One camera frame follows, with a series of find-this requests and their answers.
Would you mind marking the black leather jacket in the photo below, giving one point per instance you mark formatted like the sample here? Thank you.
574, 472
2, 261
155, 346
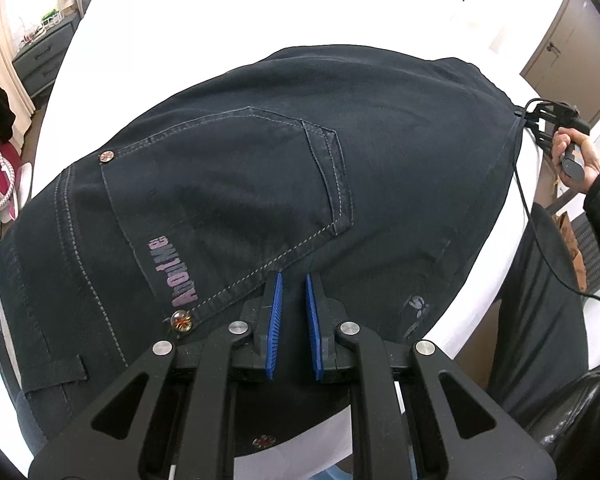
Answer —
580, 425

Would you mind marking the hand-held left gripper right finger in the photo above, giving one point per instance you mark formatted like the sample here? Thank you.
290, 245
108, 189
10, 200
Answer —
312, 320

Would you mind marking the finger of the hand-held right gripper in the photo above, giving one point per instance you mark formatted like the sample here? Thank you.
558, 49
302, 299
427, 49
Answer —
536, 111
541, 137

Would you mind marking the brown paper bag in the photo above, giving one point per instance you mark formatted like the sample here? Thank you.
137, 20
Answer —
567, 237

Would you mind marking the person's grey trousered leg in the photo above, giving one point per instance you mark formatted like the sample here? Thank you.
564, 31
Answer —
540, 310

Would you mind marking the white sheeted bed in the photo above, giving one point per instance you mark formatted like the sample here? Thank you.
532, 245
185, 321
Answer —
220, 25

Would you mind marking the pink bag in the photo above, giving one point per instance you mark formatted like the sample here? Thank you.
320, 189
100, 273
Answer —
1, 180

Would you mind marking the dark woven basket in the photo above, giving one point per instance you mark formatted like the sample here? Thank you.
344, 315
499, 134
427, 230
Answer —
586, 255

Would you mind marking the grey nightstand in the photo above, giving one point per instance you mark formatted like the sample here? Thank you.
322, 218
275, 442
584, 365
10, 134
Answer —
42, 57

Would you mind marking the beige curtain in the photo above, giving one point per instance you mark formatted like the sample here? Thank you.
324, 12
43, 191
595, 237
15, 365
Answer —
7, 60

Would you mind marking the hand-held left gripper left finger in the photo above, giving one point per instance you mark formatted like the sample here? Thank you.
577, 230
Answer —
275, 320

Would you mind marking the person's right hand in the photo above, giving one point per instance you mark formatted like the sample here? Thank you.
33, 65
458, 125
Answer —
587, 160

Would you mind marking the dark navy denim pants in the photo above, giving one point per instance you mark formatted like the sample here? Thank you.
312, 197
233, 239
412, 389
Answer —
260, 175

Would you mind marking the brown wooden door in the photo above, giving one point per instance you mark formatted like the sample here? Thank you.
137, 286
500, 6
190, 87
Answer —
575, 35

